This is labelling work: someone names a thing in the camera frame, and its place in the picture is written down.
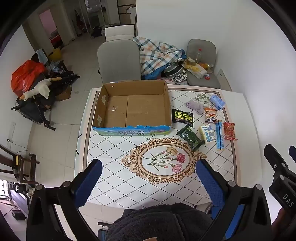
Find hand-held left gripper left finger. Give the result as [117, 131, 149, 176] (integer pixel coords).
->
[26, 159, 103, 241]

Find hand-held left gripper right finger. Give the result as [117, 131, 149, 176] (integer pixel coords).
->
[195, 159, 272, 241]

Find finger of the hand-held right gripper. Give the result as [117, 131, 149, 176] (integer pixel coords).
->
[264, 144, 290, 178]
[288, 145, 296, 163]

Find long blue packet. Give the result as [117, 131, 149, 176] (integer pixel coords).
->
[215, 120, 225, 151]

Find yellow and blue tissue packet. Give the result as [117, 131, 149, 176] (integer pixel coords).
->
[199, 124, 217, 143]

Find green wipes packet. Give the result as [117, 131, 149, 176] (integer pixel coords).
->
[177, 124, 206, 153]

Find red patterned packet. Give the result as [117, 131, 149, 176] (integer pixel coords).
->
[223, 122, 238, 141]

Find orange cartoon packet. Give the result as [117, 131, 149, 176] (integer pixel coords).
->
[203, 107, 219, 123]

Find black wipes packet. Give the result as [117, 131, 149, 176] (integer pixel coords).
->
[171, 109, 193, 127]

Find purple cloth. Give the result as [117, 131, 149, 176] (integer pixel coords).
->
[186, 100, 204, 115]

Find light blue packet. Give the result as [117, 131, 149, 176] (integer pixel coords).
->
[209, 94, 226, 110]

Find person's dark fleece clothing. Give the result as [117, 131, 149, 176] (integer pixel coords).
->
[105, 203, 213, 241]

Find wooden rack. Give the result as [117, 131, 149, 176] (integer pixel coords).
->
[0, 144, 40, 194]

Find small brown cardboard box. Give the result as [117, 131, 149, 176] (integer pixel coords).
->
[55, 85, 73, 102]

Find black stroller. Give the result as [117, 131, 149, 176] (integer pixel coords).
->
[11, 71, 80, 131]

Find white goose plush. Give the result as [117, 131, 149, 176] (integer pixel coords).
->
[19, 77, 52, 101]

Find yellow snack packets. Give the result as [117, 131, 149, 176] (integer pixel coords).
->
[184, 58, 213, 79]

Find striped hat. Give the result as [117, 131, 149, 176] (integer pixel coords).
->
[163, 59, 188, 83]

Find red plastic bag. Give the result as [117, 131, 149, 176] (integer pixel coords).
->
[11, 60, 47, 98]

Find grey office chair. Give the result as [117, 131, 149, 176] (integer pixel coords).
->
[97, 39, 142, 85]

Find grey padded chair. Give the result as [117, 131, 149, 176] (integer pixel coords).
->
[186, 39, 221, 89]

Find yellow bag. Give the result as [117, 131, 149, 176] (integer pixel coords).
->
[48, 48, 63, 61]

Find plaid blanket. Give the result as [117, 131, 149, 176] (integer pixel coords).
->
[133, 36, 186, 80]

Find white chair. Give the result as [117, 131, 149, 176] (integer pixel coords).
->
[105, 24, 136, 42]

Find wall socket plate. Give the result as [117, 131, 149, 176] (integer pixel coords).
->
[218, 69, 232, 91]

